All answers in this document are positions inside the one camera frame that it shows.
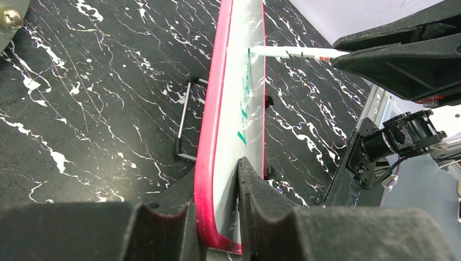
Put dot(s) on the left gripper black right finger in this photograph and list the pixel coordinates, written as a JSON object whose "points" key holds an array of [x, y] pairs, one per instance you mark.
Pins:
{"points": [[273, 227]]}

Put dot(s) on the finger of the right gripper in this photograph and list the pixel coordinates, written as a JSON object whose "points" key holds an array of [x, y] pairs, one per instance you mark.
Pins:
{"points": [[437, 21], [413, 71]]}

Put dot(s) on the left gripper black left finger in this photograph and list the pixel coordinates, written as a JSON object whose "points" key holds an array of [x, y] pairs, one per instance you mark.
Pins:
{"points": [[164, 229]]}

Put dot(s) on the pink framed whiteboard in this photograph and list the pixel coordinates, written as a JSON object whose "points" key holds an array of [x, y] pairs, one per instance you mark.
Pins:
{"points": [[233, 124]]}

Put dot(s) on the white green whiteboard marker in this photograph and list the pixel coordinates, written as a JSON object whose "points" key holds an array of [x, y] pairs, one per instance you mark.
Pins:
{"points": [[292, 52]]}

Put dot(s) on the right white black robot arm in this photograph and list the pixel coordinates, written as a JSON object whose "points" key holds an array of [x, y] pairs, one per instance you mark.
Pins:
{"points": [[408, 135]]}

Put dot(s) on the black whiteboard foot clip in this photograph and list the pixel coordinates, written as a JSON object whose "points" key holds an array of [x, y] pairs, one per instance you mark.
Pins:
{"points": [[269, 173], [268, 101]]}

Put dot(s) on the whiteboard metal kickstand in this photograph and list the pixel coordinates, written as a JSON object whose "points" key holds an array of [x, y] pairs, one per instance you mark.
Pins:
{"points": [[177, 150]]}

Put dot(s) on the cream cylindrical drawer box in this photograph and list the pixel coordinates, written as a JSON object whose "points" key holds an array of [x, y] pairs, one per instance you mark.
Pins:
{"points": [[12, 19]]}

